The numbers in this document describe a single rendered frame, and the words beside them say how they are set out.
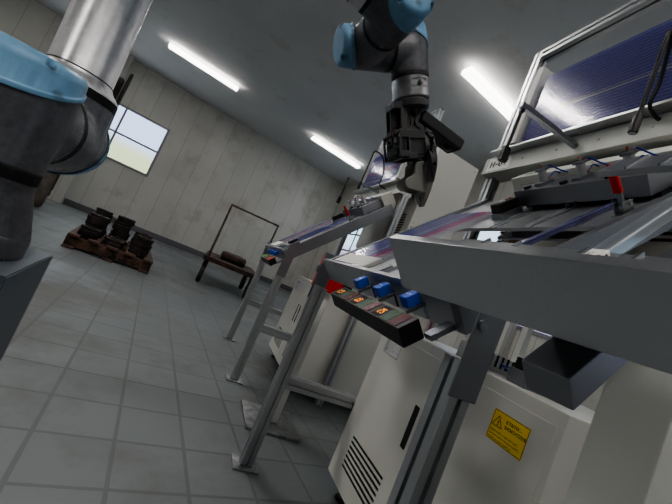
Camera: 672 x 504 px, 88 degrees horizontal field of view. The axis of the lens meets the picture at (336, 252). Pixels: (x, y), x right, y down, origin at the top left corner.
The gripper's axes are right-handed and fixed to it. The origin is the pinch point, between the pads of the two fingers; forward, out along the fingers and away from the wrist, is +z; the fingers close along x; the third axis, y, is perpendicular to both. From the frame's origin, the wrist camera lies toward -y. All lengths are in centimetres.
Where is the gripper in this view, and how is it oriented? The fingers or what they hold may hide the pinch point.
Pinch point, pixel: (424, 200)
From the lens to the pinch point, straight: 77.5
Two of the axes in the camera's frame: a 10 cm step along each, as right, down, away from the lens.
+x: 3.3, 0.5, -9.4
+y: -9.4, 0.9, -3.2
